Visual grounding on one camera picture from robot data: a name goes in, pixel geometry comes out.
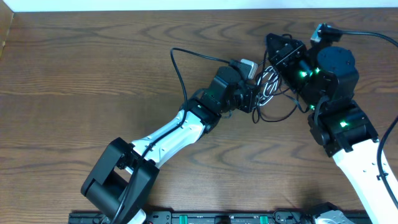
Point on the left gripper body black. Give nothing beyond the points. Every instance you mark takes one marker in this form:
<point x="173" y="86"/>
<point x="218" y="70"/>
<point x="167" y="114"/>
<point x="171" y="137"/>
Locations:
<point x="249" y="101"/>

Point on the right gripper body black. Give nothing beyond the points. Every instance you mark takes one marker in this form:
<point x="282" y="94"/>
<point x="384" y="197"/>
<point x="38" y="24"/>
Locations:
<point x="286" y="55"/>

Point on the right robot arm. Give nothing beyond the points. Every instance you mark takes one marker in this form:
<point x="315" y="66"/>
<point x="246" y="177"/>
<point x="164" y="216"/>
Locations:
<point x="325" y="77"/>

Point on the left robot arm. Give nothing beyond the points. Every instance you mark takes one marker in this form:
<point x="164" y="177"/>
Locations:
<point x="123" y="176"/>

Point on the cardboard panel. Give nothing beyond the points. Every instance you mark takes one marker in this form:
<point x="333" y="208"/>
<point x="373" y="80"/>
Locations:
<point x="6" y="18"/>

